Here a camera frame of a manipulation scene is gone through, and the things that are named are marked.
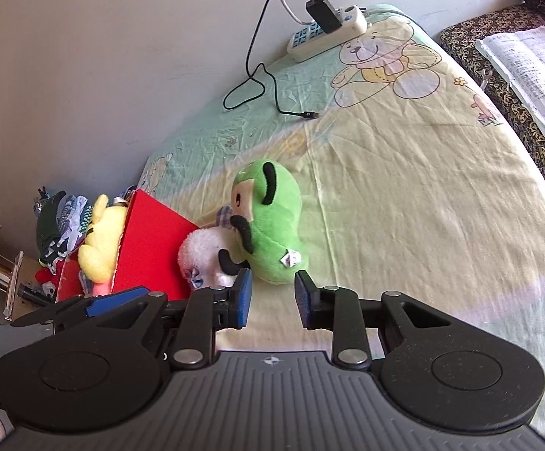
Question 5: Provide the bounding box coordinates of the yellow tiger plush red shirt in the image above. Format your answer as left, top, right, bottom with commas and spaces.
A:
77, 194, 128, 296

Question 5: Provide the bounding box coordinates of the black cylindrical device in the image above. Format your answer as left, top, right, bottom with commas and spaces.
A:
17, 282, 57, 307

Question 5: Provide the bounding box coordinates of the red plush toy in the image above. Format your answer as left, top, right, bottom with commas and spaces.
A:
35, 265, 63, 289

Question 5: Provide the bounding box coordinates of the pink fluffy plush toy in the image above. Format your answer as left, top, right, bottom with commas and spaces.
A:
178, 205, 241, 291

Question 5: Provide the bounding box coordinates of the pile of folded clothes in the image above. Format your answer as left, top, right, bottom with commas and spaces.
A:
33, 188, 92, 275

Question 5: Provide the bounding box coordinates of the red cardboard box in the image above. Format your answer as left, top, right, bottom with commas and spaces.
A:
56, 189, 197, 301

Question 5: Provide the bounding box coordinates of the green bean plush toy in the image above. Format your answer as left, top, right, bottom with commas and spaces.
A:
229, 159, 308, 285

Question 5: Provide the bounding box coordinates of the green yellow cartoon bedsheet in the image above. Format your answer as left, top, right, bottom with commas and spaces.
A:
139, 5, 545, 436

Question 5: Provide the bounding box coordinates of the white power strip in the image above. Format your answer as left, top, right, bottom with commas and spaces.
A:
285, 5, 368, 64

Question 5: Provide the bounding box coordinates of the dark patterned cloth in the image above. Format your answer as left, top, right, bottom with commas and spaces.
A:
436, 4, 545, 241

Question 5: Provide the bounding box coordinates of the black charger adapter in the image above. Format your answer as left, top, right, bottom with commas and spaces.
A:
305, 0, 342, 34

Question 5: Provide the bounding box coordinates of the white paper booklet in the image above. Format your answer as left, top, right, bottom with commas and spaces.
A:
475, 26, 545, 137

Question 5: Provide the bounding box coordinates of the black charging cable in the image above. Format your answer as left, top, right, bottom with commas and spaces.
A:
221, 0, 323, 121

